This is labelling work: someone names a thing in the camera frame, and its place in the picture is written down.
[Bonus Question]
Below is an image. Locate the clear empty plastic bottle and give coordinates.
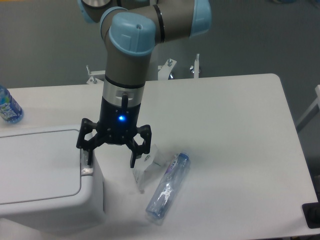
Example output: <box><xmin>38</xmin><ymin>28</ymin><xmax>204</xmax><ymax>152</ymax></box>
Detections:
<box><xmin>145</xmin><ymin>151</ymin><xmax>191</xmax><ymax>222</ymax></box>

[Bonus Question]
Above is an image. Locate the black device at table edge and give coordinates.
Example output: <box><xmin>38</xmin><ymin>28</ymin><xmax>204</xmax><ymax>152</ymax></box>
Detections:
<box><xmin>302</xmin><ymin>202</ymin><xmax>320</xmax><ymax>229</ymax></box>

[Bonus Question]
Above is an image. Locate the blue labelled drink bottle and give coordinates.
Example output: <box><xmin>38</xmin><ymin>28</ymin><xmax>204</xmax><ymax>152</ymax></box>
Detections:
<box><xmin>0</xmin><ymin>85</ymin><xmax>24</xmax><ymax>124</ymax></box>

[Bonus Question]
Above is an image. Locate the white frame at right edge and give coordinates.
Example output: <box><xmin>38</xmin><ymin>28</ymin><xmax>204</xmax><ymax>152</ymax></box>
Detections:
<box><xmin>295</xmin><ymin>84</ymin><xmax>320</xmax><ymax>133</ymax></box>

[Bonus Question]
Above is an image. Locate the crumpled white paper wrapper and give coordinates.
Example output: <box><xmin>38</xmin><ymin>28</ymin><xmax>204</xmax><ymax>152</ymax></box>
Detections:
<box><xmin>132</xmin><ymin>144</ymin><xmax>167</xmax><ymax>193</ymax></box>

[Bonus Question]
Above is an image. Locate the white plastic trash can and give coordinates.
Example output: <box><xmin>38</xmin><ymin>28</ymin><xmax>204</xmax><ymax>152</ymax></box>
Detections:
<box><xmin>0</xmin><ymin>125</ymin><xmax>105</xmax><ymax>233</ymax></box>

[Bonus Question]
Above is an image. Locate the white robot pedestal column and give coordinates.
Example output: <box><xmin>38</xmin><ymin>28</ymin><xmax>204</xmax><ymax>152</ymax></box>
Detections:
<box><xmin>146</xmin><ymin>46</ymin><xmax>159</xmax><ymax>81</ymax></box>

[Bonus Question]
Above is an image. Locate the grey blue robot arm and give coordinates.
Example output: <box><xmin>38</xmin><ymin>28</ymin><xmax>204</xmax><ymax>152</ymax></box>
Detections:
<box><xmin>76</xmin><ymin>0</ymin><xmax>212</xmax><ymax>166</ymax></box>

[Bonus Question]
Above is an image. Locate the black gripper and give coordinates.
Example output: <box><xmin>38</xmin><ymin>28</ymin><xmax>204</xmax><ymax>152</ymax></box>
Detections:
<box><xmin>76</xmin><ymin>98</ymin><xmax>152</xmax><ymax>168</ymax></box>

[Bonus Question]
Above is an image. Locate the white pedestal base frame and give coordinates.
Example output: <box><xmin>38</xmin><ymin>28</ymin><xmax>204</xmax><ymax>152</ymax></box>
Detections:
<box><xmin>86</xmin><ymin>53</ymin><xmax>202</xmax><ymax>85</ymax></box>

